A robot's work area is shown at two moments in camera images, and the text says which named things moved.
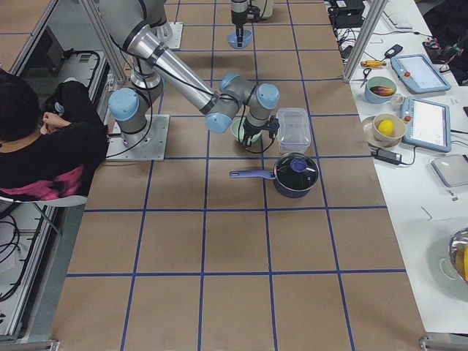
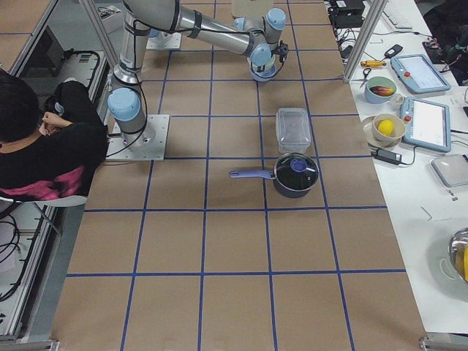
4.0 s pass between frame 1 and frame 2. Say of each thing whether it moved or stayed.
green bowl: moved
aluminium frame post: stayed
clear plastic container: stayed
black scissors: stayed
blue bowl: moved
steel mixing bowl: stayed
